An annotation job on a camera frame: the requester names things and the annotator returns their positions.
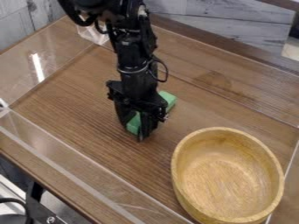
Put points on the black table leg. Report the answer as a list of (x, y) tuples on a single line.
[(36, 191)]

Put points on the green rectangular block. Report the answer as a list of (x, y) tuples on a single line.
[(168, 99)]

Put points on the clear acrylic front wall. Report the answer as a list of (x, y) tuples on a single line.
[(76, 179)]

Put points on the brown wooden bowl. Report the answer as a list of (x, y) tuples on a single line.
[(227, 177)]

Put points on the clear acrylic corner bracket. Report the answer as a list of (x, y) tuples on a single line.
[(91, 34)]

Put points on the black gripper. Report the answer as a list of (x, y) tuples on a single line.
[(135, 95)]

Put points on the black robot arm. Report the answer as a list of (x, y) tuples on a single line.
[(123, 19)]

